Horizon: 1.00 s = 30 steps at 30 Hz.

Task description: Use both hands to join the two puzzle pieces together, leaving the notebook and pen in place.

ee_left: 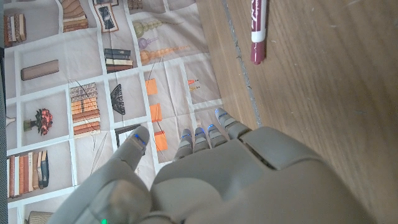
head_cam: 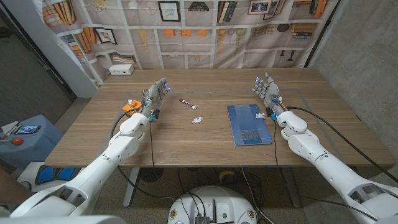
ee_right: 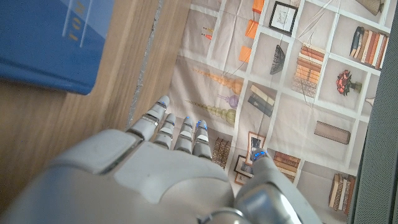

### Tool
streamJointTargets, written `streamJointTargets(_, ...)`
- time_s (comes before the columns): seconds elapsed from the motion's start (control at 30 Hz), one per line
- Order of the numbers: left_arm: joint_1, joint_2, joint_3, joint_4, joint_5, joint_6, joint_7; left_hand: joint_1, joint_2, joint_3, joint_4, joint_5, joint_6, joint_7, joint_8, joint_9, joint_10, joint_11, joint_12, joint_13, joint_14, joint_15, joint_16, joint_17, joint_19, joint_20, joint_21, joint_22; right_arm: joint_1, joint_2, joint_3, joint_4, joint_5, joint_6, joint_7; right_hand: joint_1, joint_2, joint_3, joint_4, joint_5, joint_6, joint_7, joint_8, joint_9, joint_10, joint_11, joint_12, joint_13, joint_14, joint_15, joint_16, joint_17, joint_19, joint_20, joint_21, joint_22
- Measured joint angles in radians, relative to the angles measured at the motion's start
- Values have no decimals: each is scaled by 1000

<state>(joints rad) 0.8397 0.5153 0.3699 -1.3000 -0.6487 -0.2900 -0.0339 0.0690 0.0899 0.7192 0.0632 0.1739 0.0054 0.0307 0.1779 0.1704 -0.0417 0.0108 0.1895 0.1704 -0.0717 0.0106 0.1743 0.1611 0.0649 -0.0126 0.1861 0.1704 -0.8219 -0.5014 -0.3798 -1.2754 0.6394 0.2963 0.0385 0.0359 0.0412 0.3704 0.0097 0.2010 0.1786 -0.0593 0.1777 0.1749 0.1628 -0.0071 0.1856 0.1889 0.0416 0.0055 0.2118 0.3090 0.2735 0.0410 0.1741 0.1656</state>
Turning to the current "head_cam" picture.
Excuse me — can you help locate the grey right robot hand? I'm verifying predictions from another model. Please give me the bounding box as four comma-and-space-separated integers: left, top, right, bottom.
252, 72, 289, 118

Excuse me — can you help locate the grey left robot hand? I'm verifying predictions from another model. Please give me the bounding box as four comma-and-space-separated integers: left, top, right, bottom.
141, 77, 171, 121

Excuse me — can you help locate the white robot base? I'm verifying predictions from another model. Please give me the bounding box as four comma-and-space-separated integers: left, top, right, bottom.
167, 185, 258, 224

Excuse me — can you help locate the maroon and white marker pen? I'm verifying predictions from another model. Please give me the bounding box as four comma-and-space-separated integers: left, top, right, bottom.
178, 98, 197, 110

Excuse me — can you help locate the blue notebook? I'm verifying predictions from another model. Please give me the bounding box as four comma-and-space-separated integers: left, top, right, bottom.
226, 103, 273, 147

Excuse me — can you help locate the orange emergency stop box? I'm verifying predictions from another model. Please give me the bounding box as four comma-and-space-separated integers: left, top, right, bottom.
122, 98, 143, 118

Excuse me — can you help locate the white power strip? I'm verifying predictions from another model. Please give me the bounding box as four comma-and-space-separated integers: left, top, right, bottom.
108, 63, 135, 76

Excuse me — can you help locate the printed bookshelf backdrop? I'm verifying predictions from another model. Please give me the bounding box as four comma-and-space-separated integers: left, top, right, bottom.
42, 0, 340, 85

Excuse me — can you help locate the black round fan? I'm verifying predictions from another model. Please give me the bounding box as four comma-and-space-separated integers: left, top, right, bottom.
139, 167, 165, 183

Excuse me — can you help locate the black backdrop pole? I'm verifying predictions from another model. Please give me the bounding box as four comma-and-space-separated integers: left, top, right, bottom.
303, 0, 341, 68

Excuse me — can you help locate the yellow curved object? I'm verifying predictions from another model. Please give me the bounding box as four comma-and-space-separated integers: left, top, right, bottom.
218, 170, 236, 184

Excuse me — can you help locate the white table leg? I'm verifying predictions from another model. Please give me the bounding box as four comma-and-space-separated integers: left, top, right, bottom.
123, 167, 141, 208

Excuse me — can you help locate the grey table leg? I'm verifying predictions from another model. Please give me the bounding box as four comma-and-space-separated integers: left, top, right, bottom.
281, 166, 302, 208

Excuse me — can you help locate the blue-grey cabinet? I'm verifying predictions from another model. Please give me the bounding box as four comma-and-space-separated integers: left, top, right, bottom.
0, 114, 65, 170

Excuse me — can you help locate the black smartphone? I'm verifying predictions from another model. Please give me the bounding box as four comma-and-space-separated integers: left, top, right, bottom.
14, 124, 42, 135

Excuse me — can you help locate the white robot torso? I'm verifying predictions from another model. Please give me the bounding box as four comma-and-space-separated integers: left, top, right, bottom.
0, 215, 127, 224

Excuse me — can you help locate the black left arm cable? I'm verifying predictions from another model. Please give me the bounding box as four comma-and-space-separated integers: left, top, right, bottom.
109, 107, 175, 200

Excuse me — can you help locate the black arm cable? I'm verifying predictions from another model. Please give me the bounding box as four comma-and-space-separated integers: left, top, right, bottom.
286, 106, 398, 184
109, 107, 175, 200

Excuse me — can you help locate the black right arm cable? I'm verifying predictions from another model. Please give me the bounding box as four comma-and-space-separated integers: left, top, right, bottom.
286, 106, 398, 184

